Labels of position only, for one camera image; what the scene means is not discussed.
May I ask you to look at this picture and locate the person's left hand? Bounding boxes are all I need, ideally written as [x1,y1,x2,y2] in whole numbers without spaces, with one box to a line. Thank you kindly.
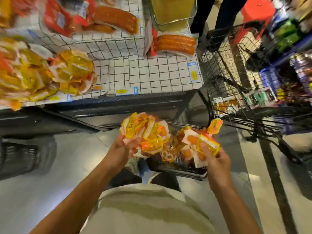
[101,133,143,175]

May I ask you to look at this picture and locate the person's right hand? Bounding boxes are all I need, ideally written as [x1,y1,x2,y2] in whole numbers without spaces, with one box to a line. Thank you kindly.
[199,143,235,194]

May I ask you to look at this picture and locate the black shopping basket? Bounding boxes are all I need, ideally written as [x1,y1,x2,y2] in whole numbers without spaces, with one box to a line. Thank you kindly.
[145,138,211,182]

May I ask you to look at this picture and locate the tiled white display table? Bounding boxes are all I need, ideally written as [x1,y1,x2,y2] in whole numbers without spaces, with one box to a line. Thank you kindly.
[0,0,205,139]

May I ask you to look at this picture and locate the stack of black baskets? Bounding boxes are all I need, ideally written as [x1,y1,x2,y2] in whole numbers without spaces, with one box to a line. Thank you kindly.
[0,135,59,182]

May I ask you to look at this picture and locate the pile of small snack packets tier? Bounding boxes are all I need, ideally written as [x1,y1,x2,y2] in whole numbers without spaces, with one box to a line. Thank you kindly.
[0,36,98,111]

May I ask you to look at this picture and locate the long orange sausage pack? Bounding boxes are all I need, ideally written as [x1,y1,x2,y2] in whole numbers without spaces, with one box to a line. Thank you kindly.
[145,26,199,58]

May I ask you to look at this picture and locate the red label brown sausage pack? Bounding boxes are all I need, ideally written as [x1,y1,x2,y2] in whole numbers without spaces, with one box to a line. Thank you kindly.
[43,0,140,38]

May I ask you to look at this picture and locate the person's right forearm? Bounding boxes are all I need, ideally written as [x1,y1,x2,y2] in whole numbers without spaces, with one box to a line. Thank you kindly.
[209,185,264,234]

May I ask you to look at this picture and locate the person's left forearm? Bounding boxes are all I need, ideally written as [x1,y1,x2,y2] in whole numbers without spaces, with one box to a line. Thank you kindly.
[29,165,125,234]

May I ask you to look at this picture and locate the person's left shoe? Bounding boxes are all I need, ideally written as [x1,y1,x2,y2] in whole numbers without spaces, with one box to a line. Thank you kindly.
[128,158,143,177]

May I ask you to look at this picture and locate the black shorts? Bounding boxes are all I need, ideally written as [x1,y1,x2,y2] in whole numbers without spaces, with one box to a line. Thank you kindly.
[108,167,182,194]

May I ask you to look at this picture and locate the blue yellow price label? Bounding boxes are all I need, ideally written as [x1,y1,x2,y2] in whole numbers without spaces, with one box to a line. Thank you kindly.
[115,85,140,96]
[187,61,201,84]

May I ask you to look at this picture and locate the blue goods rack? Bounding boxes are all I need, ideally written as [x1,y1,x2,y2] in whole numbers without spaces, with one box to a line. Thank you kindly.
[258,22,312,108]

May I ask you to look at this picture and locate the yellow bin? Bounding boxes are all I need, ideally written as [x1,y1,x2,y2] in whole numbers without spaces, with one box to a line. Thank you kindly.
[148,0,199,33]

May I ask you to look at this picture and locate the red stool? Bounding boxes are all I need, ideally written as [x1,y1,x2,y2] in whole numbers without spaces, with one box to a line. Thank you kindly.
[233,0,277,46]

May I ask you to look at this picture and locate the black wire shopping cart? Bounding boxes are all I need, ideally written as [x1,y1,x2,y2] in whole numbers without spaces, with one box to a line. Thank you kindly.
[197,22,312,144]

